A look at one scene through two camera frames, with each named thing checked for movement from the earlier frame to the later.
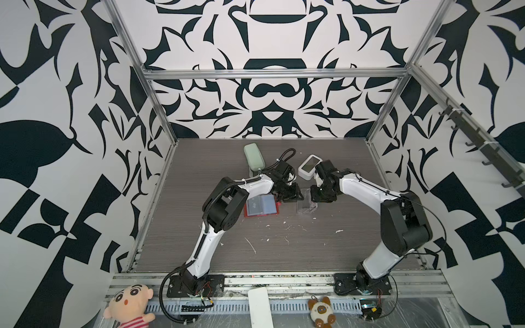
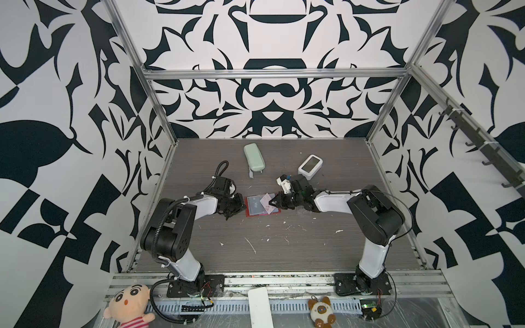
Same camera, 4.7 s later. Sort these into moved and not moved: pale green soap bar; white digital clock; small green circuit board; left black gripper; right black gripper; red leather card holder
Moved: right black gripper; left black gripper
Not moved: red leather card holder; small green circuit board; pale green soap bar; white digital clock
